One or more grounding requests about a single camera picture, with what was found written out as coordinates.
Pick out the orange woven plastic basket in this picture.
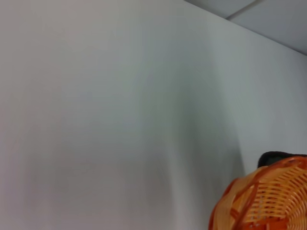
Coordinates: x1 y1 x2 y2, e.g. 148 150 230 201
208 155 307 230

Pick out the dark grey towel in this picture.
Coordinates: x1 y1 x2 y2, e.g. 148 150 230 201
257 151 307 169

